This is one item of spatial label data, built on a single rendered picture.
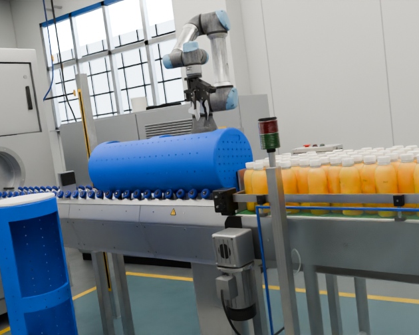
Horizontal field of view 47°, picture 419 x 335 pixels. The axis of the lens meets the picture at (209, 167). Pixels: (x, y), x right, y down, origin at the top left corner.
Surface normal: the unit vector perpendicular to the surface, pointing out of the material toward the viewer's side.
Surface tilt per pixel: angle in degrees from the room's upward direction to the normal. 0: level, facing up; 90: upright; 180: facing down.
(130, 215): 71
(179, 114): 90
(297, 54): 90
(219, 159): 90
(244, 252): 90
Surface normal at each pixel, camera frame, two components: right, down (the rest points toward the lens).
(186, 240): -0.55, 0.47
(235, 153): 0.76, -0.04
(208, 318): -0.55, 0.15
